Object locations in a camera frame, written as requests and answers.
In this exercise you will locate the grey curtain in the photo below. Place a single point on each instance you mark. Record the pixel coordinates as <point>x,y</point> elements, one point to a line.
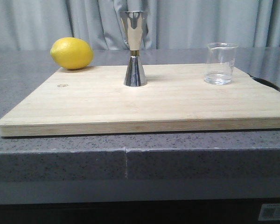
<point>171,24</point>

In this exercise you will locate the yellow lemon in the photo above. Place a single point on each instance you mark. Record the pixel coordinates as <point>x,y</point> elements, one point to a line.
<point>72,53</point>

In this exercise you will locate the white label sticker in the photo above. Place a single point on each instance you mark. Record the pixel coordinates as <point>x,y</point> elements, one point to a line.
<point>269,212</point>

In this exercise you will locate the wooden cutting board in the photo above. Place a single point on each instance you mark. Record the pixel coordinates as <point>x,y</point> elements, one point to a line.
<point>94,100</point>

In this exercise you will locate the steel cocktail jigger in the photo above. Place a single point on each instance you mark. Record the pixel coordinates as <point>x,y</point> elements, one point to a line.
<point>134,25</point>

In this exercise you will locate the small glass beaker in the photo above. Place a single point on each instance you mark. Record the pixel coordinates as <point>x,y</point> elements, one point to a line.
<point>220,62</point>

